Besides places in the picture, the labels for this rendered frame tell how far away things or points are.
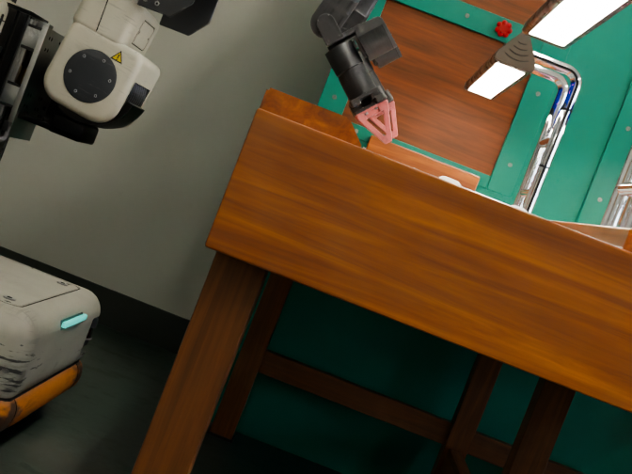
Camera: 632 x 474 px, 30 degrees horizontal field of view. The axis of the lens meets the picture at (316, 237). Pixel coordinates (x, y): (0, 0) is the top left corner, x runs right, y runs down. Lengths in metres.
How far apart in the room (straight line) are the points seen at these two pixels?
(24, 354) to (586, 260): 1.21
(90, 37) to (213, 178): 1.64
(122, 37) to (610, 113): 1.39
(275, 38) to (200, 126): 0.38
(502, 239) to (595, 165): 1.91
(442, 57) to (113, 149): 1.32
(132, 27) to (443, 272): 1.23
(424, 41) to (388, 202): 1.90
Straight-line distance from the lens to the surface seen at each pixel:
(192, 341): 1.33
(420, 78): 3.12
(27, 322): 2.20
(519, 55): 2.35
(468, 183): 3.04
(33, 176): 4.04
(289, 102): 1.28
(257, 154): 1.26
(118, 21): 2.35
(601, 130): 3.17
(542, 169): 2.56
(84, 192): 4.00
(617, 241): 1.35
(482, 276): 1.26
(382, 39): 2.23
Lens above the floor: 0.68
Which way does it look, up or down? 2 degrees down
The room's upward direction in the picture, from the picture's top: 21 degrees clockwise
